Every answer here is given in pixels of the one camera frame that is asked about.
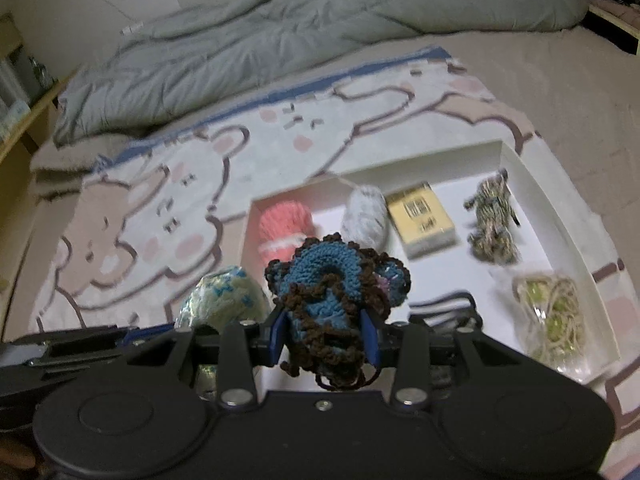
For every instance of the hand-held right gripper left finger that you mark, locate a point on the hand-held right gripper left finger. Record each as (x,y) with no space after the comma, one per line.
(277,335)

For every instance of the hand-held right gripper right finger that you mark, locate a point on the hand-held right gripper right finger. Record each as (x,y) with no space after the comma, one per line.
(371,336)

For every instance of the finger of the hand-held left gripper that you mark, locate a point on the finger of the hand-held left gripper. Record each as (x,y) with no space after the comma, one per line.
(90,347)

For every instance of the light blue white yarn ball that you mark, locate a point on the light blue white yarn ball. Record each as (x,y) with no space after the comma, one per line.
(225,293)

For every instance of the blue and brown crochet piece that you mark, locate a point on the blue and brown crochet piece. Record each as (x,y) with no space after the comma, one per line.
(320,270)

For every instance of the white cardboard box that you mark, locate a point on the white cardboard box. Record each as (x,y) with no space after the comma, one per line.
(445,280)

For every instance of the small yellow box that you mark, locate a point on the small yellow box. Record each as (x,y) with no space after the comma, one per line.
(420,220)

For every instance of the bag of yellow-green yarn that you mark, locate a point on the bag of yellow-green yarn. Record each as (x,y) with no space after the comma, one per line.
(550,310)

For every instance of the pink yarn ball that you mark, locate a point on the pink yarn ball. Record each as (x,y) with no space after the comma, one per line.
(285,220)

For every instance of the grey yarn ball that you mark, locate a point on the grey yarn ball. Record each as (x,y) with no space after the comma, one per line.
(365,216)

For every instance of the printed blanket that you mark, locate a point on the printed blanket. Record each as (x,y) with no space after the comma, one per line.
(175,210)

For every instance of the wooden bedside shelf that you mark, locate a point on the wooden bedside shelf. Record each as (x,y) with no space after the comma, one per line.
(35,115)

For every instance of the green bottle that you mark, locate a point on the green bottle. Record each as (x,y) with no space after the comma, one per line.
(41,74)

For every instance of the grey duvet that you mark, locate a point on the grey duvet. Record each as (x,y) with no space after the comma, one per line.
(300,25)

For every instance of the white charger plug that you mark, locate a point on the white charger plug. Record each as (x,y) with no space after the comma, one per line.
(132,28)

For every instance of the cream built-in shelf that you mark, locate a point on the cream built-in shelf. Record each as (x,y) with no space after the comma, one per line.
(620,25)

